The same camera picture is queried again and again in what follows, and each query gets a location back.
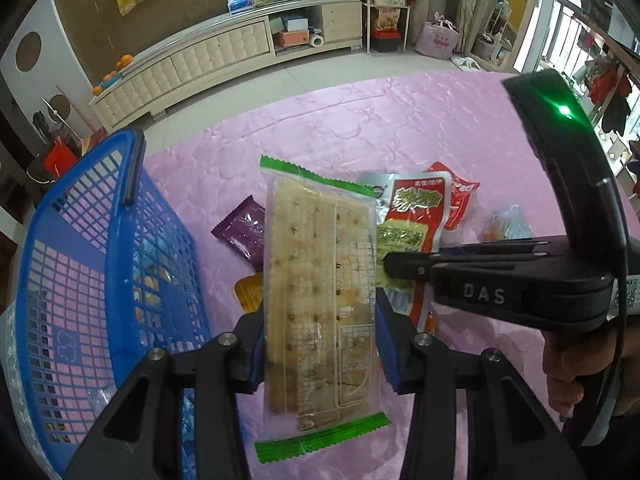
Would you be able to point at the blue and white box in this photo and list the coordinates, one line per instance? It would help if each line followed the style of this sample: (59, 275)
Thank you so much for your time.
(295, 23)

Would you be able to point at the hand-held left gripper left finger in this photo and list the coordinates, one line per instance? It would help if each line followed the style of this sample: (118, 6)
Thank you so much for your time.
(259, 360)

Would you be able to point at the yellow cloth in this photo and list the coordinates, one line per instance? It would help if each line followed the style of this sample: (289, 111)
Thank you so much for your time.
(515, 0)

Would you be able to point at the silver snack packet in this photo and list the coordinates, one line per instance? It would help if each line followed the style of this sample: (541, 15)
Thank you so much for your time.
(375, 186)

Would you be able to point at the person's right hand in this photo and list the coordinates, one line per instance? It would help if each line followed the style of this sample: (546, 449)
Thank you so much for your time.
(570, 375)

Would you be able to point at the orange snack packet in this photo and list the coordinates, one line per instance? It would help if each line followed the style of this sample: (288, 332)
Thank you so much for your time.
(249, 292)

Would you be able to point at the cream TV cabinet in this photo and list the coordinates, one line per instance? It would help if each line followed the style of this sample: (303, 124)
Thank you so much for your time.
(200, 55)

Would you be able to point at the pink tote bag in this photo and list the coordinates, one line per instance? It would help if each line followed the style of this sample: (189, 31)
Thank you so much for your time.
(437, 40)

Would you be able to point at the white slippers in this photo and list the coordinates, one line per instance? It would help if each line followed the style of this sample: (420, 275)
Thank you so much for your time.
(465, 63)

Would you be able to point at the orange box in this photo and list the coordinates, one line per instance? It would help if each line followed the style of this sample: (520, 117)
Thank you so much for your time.
(291, 38)

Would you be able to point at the red hanging clothes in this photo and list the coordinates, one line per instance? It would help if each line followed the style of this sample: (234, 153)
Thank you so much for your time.
(602, 85)

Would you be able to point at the white tape roll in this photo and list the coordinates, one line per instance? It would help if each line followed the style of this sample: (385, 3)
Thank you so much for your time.
(316, 41)

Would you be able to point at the pink quilted blanket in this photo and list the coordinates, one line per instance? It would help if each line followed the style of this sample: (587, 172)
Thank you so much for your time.
(350, 125)

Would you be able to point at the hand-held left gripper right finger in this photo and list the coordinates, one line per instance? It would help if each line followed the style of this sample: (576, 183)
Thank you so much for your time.
(387, 345)

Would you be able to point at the purple snack packet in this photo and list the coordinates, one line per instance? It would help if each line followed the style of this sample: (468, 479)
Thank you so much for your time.
(242, 230)

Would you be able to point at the blue plastic basket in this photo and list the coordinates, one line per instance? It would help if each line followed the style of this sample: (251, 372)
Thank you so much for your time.
(107, 150)

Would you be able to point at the clear snack packet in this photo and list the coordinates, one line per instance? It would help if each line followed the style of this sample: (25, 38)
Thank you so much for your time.
(505, 225)

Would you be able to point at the white metal shelf rack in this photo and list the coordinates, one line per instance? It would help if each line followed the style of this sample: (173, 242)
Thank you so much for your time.
(364, 25)

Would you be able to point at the red bag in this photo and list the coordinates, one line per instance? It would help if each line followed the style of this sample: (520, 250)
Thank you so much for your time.
(59, 160)

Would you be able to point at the red snack packet green label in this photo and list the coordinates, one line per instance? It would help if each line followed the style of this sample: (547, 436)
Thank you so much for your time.
(417, 205)

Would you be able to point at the black crate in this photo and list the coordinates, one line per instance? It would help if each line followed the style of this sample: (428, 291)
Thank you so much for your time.
(386, 42)

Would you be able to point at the large snack bag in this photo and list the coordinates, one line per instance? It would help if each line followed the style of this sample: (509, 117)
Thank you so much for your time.
(387, 19)

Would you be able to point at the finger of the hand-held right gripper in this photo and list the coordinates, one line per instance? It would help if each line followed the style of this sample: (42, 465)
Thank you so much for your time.
(407, 269)

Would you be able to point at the patterned curtain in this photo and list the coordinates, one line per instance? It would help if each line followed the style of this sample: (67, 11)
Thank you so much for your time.
(475, 5)

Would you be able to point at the green-edged cracker packet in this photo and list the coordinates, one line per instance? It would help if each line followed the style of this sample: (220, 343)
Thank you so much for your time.
(310, 285)

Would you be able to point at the blue tissue box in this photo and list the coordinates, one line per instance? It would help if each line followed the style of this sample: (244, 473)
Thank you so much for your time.
(239, 4)

